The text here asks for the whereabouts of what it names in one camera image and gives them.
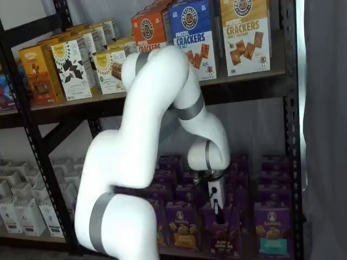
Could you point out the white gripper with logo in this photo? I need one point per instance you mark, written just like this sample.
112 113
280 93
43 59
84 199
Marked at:
219 192

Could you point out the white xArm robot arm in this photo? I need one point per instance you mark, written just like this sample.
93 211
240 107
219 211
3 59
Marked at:
116 162

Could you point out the purple Annie's box orange patch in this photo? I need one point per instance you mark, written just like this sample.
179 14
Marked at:
183 230
188 178
188 193

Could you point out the purple Annie's box green patch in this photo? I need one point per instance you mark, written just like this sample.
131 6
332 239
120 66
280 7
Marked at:
166 178
162 216
170 163
162 193

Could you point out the purple Annie's box teal patch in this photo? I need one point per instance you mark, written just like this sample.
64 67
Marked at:
273 177
273 193
274 162
273 230

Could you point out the brown upper shelf board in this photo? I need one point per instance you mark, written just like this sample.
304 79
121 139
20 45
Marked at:
244 77

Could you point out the gold pretzel crackers box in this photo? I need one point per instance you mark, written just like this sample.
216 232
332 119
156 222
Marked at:
245 40

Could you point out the yellow Simple Mills bar box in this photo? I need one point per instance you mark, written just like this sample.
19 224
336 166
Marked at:
108 73
122 44

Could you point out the blue pretzel crackers box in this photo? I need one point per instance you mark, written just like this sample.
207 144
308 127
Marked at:
193 32

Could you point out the orange pretzel crackers box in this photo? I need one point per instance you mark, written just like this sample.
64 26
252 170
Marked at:
155 6
147 29

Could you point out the white Simple Mills sweet thins box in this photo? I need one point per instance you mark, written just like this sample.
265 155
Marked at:
99 38
89 54
70 70
110 29

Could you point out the orange brown snack box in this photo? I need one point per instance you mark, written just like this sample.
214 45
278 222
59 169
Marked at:
38 75
51 39
76 28

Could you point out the blue purple snack box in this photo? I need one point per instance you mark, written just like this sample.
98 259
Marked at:
6 92

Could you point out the black metal shelving rack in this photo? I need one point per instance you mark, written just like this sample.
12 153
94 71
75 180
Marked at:
292 135

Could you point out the plain fabric side curtain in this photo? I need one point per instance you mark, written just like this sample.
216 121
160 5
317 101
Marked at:
325 135

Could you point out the white carton with dark label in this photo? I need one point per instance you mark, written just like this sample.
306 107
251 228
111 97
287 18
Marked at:
9 176
5 189
11 216
51 220
74 174
33 178
13 165
63 163
70 191
43 192
23 191
29 219

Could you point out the white cartons group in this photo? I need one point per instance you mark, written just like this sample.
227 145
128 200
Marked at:
13 122

